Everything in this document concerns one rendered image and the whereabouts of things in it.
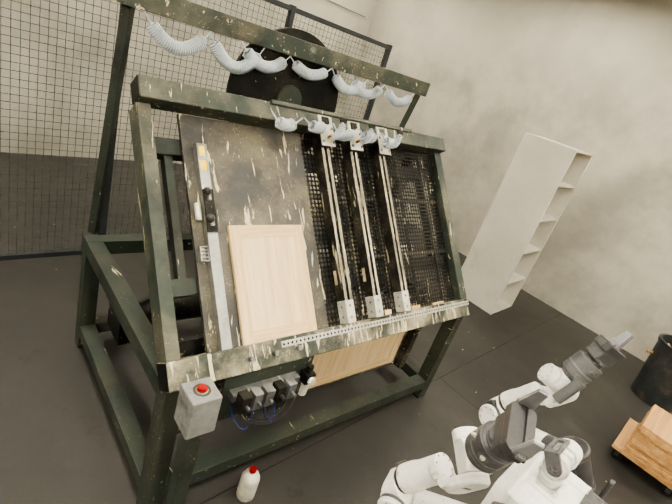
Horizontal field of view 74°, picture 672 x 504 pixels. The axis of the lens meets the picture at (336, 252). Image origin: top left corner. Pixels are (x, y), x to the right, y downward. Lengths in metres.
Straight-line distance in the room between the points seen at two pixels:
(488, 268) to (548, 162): 1.36
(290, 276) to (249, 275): 0.24
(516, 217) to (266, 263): 3.72
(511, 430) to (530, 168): 4.58
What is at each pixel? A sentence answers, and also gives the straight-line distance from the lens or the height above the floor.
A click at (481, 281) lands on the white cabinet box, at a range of 5.68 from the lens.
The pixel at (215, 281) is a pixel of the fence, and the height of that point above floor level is 1.14.
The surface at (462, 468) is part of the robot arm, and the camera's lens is 1.11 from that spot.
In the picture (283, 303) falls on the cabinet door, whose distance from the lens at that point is 2.26.
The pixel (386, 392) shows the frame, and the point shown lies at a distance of 3.35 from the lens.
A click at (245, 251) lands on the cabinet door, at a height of 1.23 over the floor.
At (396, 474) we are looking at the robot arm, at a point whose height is 1.32.
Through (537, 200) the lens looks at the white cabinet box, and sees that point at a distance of 5.35.
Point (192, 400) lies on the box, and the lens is 1.79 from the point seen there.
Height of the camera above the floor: 2.19
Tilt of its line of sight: 23 degrees down
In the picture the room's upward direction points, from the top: 19 degrees clockwise
